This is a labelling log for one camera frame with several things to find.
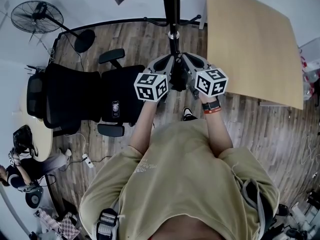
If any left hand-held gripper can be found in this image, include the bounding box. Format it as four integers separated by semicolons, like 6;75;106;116
133;55;176;104

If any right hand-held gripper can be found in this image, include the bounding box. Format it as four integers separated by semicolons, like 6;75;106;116
183;52;229;100

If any black umbrella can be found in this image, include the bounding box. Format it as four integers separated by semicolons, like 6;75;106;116
170;55;192;93

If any black coat rack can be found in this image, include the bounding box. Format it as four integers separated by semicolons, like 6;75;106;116
143;0;202;56

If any person's left forearm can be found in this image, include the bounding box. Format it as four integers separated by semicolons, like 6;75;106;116
129;99;162;158

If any person's right forearm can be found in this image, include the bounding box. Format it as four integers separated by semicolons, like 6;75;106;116
199;95;235;159

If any black smartwatch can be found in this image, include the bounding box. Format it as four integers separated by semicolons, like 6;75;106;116
201;99;221;111

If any orange wristband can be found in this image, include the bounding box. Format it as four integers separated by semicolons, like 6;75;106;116
203;106;222;115

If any person's black white shoe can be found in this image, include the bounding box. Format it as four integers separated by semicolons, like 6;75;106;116
182;106;199;122

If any black smartphone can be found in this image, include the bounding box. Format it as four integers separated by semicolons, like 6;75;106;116
111;100;121;120

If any light wooden table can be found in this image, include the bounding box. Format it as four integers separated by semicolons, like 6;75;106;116
198;0;305;110

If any black office chair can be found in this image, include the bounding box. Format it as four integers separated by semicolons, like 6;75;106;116
26;48;147;138

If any white power strip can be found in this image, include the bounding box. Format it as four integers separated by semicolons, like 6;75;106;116
81;153;96;169

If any person's beige shirt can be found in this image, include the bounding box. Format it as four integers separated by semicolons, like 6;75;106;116
79;118;281;240

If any clear plastic bottle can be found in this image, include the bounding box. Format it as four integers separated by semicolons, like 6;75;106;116
302;68;320;101

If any round beige table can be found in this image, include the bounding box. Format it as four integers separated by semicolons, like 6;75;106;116
13;88;55;163

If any black standing fan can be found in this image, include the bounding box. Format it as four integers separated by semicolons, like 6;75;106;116
10;0;96;54

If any black bag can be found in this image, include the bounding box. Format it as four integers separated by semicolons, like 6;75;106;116
12;124;39;158

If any grey round device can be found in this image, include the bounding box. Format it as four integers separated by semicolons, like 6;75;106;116
25;186;44;209

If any checkered bag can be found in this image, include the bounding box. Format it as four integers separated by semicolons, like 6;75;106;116
34;207;81;240

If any grey shoulder strap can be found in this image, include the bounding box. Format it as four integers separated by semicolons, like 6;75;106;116
231;163;266;240

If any grey black harness strap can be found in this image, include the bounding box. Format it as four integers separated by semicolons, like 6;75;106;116
95;207;120;240

